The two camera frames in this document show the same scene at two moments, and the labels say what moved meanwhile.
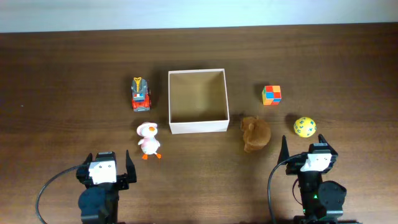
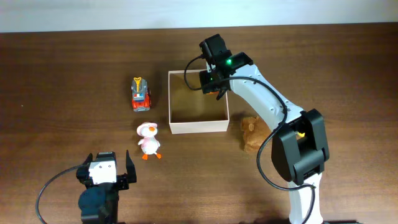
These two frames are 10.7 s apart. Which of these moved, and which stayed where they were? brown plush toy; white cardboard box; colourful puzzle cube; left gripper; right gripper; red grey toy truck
Moved: right gripper; colourful puzzle cube
Stayed: left gripper; red grey toy truck; brown plush toy; white cardboard box
